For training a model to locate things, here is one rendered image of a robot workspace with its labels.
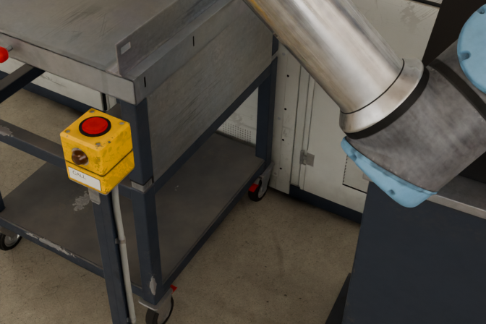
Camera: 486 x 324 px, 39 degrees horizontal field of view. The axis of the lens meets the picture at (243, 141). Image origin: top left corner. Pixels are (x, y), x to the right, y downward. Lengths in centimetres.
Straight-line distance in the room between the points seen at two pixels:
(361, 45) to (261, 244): 124
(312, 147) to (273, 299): 46
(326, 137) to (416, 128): 106
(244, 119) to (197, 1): 76
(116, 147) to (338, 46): 39
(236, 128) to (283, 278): 50
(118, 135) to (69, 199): 97
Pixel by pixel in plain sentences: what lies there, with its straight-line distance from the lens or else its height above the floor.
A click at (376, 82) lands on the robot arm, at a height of 104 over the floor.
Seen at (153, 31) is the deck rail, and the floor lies 89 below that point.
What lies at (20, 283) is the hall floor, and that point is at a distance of 208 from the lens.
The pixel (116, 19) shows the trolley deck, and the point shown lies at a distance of 147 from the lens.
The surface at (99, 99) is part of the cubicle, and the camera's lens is 249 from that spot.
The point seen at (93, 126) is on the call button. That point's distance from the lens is 108.
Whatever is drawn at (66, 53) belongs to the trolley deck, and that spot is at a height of 85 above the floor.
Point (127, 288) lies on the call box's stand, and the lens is 137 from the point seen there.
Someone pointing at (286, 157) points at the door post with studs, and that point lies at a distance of 215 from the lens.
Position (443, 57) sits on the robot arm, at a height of 104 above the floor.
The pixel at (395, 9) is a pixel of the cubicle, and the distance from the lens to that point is 172.
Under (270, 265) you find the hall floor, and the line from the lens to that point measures 205.
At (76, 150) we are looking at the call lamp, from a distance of 108.
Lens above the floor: 157
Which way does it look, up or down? 40 degrees down
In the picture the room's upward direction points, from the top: 2 degrees clockwise
